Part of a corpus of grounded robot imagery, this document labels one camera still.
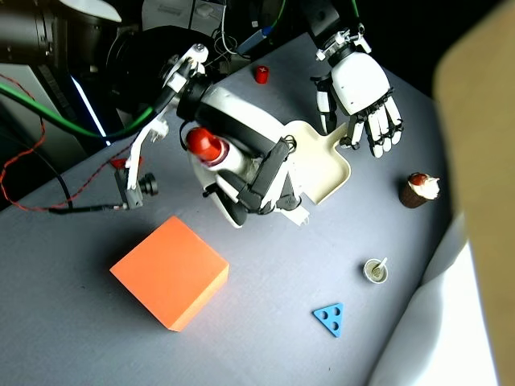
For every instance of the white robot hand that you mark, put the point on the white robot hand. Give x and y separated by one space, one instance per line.
358 84
249 116

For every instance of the cream plastic dustpan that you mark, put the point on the cream plastic dustpan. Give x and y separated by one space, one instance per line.
322 169

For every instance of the red cylinder block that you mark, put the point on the red cylinder block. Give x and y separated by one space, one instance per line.
262 75

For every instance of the grey adapter with blue plug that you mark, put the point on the grey adapter with blue plug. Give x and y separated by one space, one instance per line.
251 40

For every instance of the toy cupcake with cream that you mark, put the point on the toy cupcake with cream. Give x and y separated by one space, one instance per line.
416 191

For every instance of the black round base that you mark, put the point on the black round base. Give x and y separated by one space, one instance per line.
133 68

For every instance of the white box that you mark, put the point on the white box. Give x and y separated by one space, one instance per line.
169 12

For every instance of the tan blurred board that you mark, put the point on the tan blurred board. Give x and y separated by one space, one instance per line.
483 140

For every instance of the red triangle block with holes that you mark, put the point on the red triangle block with holes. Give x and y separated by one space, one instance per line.
118 163

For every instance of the grey table cloth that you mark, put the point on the grey table cloth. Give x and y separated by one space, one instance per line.
281 261

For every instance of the orange foam block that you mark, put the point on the orange foam block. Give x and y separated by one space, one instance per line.
169 273

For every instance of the small white spoon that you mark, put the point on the small white spoon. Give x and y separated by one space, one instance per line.
381 264

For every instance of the small white cup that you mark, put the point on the small white cup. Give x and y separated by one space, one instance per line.
375 274

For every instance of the blue triangle block with holes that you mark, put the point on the blue triangle block with holes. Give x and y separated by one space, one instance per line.
332 317

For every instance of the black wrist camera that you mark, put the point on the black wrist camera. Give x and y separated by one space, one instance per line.
147 186

